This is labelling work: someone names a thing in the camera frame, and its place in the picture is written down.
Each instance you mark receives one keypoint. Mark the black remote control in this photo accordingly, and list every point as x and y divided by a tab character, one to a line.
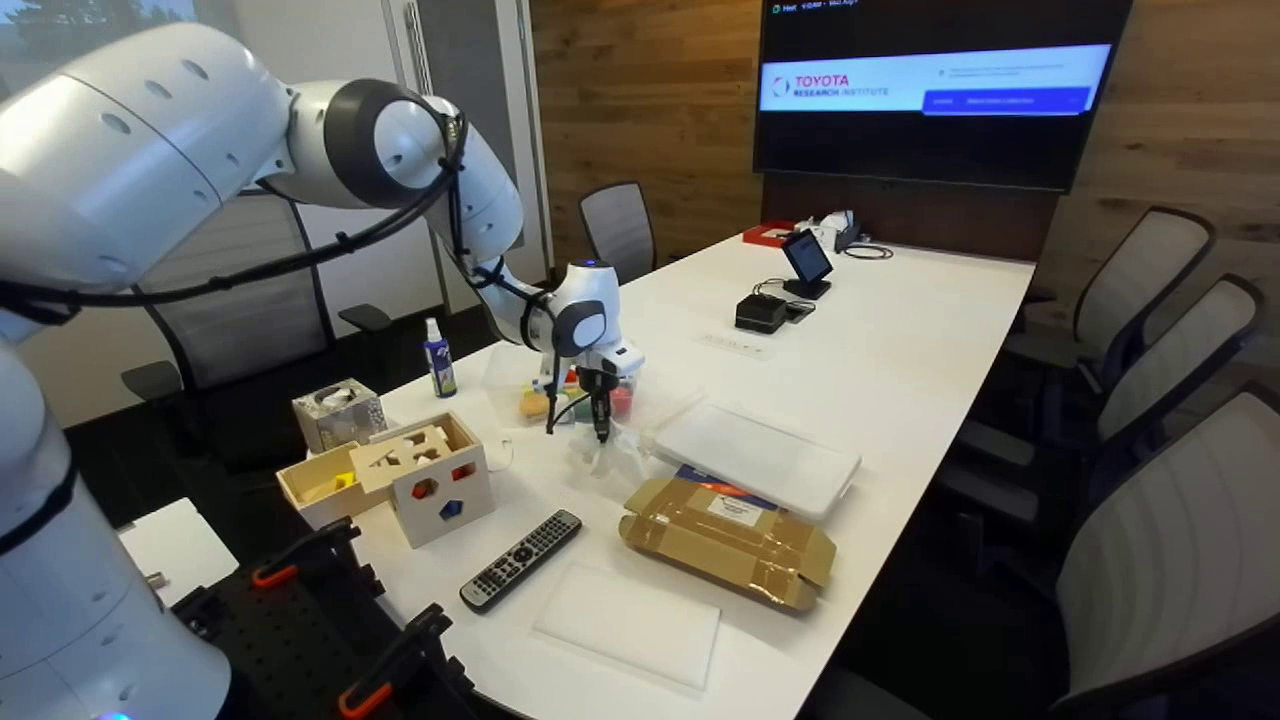
520	560

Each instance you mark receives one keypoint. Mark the clear container with toys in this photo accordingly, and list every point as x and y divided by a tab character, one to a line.
530	395

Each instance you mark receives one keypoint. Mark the wall screen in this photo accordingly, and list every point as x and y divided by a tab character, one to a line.
930	100

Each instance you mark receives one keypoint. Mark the black box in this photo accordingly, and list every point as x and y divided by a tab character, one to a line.
760	314

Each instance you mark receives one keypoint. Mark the wooden shape sorter box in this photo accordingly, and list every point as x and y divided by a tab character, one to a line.
440	490

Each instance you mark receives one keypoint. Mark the orange and black clamp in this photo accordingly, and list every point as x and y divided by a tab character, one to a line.
400	660
300	556

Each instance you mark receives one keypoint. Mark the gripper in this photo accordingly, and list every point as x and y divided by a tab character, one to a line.
598	384

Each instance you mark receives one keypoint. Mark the grey office chair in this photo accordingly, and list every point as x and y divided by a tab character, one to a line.
240	300
618	228

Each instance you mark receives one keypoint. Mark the heap of white items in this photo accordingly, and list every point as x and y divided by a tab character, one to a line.
832	228

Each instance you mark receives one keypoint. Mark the brown cardboard box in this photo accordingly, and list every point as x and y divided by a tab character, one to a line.
720	545

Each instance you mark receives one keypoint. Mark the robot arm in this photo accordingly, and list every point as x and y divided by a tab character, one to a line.
140	160

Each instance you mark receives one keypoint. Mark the small black device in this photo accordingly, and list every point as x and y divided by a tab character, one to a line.
799	310

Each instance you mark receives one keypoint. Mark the red box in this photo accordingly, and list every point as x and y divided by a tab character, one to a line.
768	234

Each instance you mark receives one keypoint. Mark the white plastic tray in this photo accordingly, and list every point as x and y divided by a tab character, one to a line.
755	455

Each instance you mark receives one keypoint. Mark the blue flat packet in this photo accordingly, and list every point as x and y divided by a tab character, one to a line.
745	492

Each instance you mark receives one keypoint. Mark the patterned tissue box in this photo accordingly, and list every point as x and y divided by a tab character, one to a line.
338	412

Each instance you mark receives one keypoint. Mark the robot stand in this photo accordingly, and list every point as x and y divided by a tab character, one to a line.
270	640

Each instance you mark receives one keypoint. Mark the blue and white spray bottle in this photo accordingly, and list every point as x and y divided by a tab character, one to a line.
440	365

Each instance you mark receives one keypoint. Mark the row of office chairs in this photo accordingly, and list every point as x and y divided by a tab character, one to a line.
1160	560

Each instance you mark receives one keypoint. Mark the tablet on stand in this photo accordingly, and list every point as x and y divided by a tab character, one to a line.
806	258

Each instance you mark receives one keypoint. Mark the wooden tray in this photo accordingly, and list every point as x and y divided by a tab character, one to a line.
310	490

